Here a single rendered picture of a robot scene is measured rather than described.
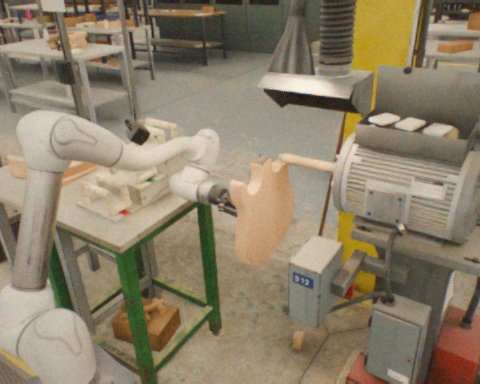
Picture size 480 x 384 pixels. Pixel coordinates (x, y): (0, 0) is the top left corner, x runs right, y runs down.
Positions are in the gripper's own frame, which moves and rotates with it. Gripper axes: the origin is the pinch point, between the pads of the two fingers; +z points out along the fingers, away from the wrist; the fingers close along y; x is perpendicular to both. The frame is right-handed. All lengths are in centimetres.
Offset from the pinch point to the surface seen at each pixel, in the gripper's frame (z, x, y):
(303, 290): 32.2, 2.5, 29.6
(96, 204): -73, -10, 17
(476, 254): 69, 7, 0
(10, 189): -130, -14, 24
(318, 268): 35.5, 10.1, 27.1
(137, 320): -42, -47, 35
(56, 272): -97, -46, 34
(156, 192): -55, -10, -1
